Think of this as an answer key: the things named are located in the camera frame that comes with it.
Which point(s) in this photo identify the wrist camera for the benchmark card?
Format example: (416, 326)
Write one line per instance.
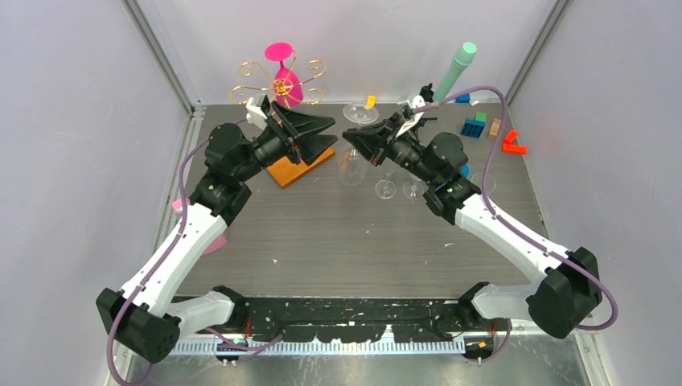
(258, 111)
(409, 115)

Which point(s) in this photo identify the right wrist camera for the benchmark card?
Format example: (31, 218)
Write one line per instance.
(409, 115)

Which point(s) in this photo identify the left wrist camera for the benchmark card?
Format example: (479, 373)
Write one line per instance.
(258, 111)

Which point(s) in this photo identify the gold wire wine glass rack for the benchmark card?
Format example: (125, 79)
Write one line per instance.
(284, 172)

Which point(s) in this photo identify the blue wine glass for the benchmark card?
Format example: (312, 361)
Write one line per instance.
(465, 171)

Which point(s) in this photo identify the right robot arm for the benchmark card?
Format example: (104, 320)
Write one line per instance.
(562, 289)

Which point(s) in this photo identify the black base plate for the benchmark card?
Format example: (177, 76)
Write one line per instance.
(358, 320)

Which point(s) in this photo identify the pink wine glass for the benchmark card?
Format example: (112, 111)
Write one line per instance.
(286, 85)

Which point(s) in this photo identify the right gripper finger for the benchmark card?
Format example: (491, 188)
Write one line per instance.
(367, 143)
(381, 131)

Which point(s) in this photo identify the tan wooden block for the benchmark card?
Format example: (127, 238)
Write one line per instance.
(495, 128)

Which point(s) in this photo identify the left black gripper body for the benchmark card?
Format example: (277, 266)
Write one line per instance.
(287, 137)

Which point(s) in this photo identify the black tripod microphone stand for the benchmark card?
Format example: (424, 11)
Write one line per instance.
(426, 92)

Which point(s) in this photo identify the blue lego brick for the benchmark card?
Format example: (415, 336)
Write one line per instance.
(473, 128)

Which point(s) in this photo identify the red L-shaped block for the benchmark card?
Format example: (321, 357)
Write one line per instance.
(511, 146)

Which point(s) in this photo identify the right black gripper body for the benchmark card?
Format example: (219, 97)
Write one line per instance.
(394, 140)

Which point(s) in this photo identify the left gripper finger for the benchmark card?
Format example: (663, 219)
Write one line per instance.
(301, 126)
(314, 146)

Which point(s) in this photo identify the mint green microphone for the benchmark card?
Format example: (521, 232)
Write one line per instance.
(462, 59)

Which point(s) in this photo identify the clear flute wine glass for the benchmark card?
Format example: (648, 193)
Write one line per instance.
(385, 187)

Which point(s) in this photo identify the clear round wine glass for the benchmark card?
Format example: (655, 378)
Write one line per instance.
(414, 189)

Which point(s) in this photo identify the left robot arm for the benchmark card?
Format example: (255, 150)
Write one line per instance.
(142, 315)

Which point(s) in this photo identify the small blue block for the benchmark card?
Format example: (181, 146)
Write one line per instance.
(463, 99)

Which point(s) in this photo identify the pink holder box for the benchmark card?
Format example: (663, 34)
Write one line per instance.
(219, 242)

